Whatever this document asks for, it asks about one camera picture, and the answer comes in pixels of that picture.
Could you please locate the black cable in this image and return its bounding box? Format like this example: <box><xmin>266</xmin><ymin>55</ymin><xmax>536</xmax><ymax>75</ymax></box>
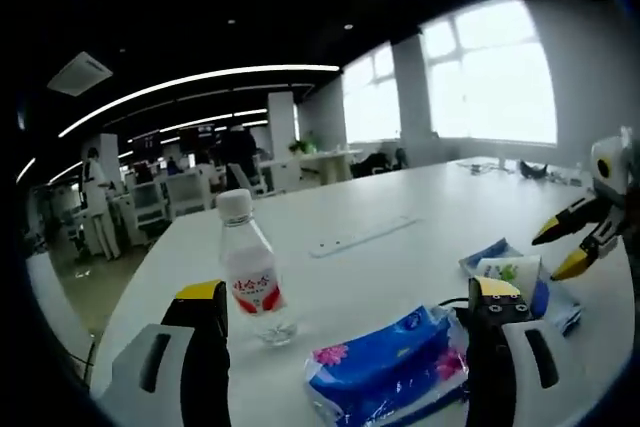
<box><xmin>437</xmin><ymin>296</ymin><xmax>472</xmax><ymax>319</ymax></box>

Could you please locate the small black object on table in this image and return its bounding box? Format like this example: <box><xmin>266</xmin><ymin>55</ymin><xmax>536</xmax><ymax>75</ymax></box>
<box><xmin>518</xmin><ymin>159</ymin><xmax>549</xmax><ymax>181</ymax></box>

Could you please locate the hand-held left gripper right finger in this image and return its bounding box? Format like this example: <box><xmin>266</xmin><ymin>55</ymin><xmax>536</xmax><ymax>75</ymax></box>
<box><xmin>464</xmin><ymin>275</ymin><xmax>596</xmax><ymax>427</ymax></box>

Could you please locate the white table cable cover strip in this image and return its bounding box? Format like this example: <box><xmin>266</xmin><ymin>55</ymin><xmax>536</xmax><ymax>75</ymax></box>
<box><xmin>308</xmin><ymin>216</ymin><xmax>422</xmax><ymax>259</ymax></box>

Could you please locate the white paper cup green print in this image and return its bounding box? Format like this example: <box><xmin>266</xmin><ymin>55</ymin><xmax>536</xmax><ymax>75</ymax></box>
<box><xmin>474</xmin><ymin>254</ymin><xmax>544</xmax><ymax>319</ymax></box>

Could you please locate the ceiling air conditioner unit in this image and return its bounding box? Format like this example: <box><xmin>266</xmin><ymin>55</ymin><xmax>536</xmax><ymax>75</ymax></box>
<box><xmin>47</xmin><ymin>51</ymin><xmax>114</xmax><ymax>97</ymax></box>

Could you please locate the blue floral tissue pack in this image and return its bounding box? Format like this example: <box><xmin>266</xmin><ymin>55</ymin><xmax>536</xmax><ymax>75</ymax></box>
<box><xmin>304</xmin><ymin>302</ymin><xmax>474</xmax><ymax>427</ymax></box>

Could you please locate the wet wipes pack blue lid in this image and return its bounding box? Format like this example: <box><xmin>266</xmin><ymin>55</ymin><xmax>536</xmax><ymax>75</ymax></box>
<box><xmin>458</xmin><ymin>236</ymin><xmax>584</xmax><ymax>336</ymax></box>

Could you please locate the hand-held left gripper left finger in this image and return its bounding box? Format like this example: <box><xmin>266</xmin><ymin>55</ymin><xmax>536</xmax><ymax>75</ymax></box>
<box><xmin>89</xmin><ymin>279</ymin><xmax>232</xmax><ymax>427</ymax></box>

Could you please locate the green potted plant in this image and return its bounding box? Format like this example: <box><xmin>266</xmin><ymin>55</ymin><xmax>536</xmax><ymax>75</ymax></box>
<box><xmin>288</xmin><ymin>131</ymin><xmax>319</xmax><ymax>156</ymax></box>

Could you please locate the clear plastic water bottle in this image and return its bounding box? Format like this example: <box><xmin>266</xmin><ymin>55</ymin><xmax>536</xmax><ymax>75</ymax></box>
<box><xmin>215</xmin><ymin>188</ymin><xmax>299</xmax><ymax>348</ymax></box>

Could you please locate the white round table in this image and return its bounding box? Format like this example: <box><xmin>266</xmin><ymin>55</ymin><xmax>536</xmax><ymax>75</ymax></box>
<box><xmin>89</xmin><ymin>156</ymin><xmax>636</xmax><ymax>427</ymax></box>

